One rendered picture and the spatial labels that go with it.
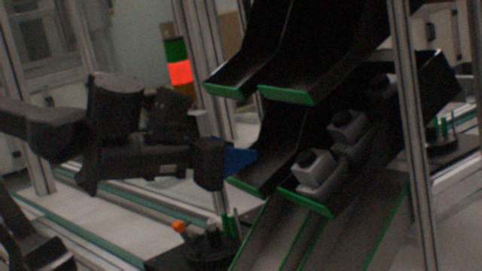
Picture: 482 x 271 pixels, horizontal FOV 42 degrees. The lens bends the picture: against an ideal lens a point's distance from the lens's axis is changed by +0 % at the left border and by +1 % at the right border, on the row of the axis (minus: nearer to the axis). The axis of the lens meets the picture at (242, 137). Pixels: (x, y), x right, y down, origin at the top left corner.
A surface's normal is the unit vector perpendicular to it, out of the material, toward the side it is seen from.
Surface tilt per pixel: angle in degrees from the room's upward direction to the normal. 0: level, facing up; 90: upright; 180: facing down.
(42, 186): 90
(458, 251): 0
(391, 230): 90
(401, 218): 90
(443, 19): 90
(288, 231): 45
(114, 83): 26
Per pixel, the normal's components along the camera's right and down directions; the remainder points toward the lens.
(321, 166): 0.54, 0.07
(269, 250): -0.75, -0.47
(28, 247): 0.53, -0.63
